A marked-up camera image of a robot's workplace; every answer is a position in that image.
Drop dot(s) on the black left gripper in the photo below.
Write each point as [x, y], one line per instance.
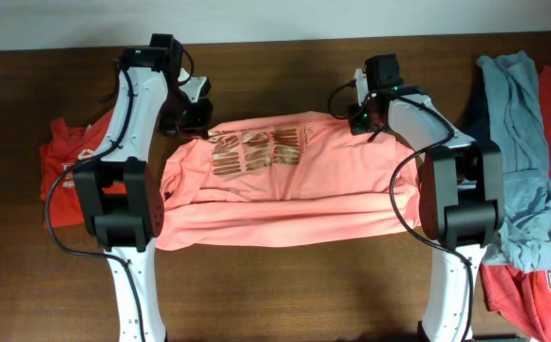
[196, 127]

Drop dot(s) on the navy blue garment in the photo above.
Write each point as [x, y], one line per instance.
[476, 117]

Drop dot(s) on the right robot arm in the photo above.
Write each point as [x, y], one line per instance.
[461, 196]

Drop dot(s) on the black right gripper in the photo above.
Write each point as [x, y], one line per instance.
[358, 125]

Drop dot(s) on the salmon pink t-shirt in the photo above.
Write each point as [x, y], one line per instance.
[285, 181]

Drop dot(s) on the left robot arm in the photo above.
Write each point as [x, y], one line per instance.
[120, 200]

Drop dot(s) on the grey t-shirt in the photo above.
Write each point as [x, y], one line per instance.
[516, 126]

